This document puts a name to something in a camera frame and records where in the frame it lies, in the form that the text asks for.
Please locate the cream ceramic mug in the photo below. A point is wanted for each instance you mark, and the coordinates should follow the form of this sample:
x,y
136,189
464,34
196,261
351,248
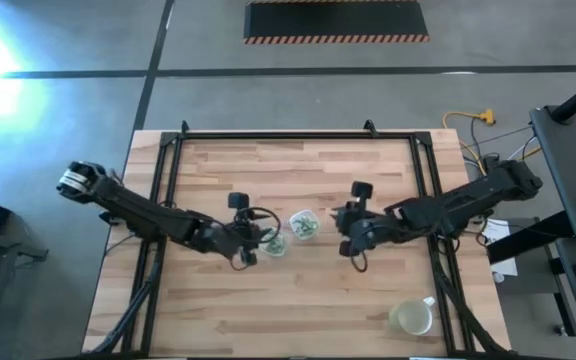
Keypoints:
x,y
410,317

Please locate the pale green packet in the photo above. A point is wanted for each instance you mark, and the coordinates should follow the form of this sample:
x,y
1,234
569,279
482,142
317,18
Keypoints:
x,y
283,244
273,248
302,230
312,222

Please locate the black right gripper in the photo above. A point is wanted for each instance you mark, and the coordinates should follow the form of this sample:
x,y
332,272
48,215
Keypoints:
x,y
363,227

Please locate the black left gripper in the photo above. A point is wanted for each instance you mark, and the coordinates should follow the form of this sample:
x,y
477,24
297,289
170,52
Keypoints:
x,y
238,237

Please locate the clear plastic container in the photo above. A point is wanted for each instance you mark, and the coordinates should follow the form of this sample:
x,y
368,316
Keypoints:
x,y
287,251
295,216

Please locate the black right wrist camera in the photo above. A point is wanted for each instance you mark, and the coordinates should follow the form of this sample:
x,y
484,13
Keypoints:
x,y
361,190

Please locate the black hazard-striped floor mat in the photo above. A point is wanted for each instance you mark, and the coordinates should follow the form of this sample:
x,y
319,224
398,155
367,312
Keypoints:
x,y
335,20

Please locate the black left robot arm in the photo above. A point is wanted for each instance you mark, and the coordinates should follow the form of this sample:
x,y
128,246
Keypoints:
x,y
143,217

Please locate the grey desk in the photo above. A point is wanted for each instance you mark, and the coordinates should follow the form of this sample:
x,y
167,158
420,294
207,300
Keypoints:
x,y
573,170

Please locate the white paper sheet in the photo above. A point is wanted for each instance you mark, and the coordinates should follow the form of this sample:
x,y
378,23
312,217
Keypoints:
x,y
498,235

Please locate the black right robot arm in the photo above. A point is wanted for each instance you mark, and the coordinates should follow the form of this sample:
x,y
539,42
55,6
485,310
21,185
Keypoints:
x,y
468,200

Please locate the black metal rig frame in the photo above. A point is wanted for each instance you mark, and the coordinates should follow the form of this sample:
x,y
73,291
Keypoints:
x,y
293,135

